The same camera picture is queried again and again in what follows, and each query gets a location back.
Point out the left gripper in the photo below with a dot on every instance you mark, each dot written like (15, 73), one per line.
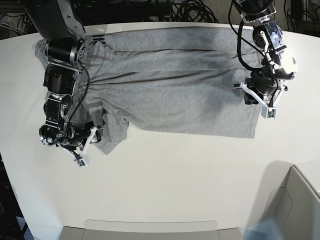
(261, 90)

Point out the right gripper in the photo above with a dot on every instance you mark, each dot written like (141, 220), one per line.
(79, 142)

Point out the grey T-shirt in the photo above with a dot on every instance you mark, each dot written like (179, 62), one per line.
(175, 80)

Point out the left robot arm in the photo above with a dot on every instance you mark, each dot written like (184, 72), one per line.
(277, 61)

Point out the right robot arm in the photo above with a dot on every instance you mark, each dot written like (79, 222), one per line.
(66, 49)

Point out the grey tray at bottom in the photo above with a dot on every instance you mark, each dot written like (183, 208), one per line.
(121, 230)

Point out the grey bin at right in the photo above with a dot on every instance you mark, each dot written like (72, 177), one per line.
(293, 210)

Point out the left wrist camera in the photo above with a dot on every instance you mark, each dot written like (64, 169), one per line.
(268, 112)

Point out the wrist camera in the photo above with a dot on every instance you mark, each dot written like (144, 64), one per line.
(268, 112)
(80, 162)

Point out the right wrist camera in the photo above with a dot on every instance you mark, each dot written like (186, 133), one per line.
(80, 162)

